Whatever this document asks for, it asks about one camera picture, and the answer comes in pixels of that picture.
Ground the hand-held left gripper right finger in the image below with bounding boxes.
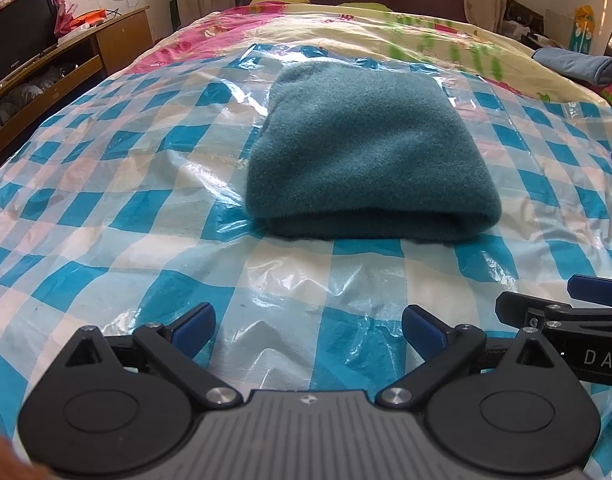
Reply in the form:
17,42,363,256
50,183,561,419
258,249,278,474
376,305,567,409

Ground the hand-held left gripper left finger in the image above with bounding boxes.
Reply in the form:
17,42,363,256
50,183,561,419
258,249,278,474
66,302,244,411

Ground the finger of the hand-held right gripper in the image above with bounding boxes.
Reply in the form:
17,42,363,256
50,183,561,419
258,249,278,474
496,291,612,333
567,274,612,308

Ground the teal towel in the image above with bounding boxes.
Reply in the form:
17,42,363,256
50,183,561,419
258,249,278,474
245,61,503,243

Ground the blue checkered plastic sheet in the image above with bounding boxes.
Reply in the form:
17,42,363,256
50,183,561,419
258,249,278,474
0,42,612,480

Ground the folded blue cloth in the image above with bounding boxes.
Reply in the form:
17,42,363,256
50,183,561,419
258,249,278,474
531,47,612,86

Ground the yellow printed bag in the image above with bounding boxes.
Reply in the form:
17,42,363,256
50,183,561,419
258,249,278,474
571,5,597,56

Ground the grey plastic bag bundle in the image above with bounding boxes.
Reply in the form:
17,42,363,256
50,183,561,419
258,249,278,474
0,62,81,131

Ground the wooden TV cabinet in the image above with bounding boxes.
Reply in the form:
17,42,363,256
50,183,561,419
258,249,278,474
0,6,154,173

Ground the floral pink and cream quilt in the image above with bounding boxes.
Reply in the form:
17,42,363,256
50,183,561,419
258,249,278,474
103,2,612,111

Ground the orange plastic bag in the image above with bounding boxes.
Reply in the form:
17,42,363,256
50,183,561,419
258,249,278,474
68,9,109,31

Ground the pink plastic bag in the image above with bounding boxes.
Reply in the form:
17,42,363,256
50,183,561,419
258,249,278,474
50,0,79,36

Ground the black television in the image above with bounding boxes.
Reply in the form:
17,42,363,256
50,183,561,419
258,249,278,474
0,0,59,93

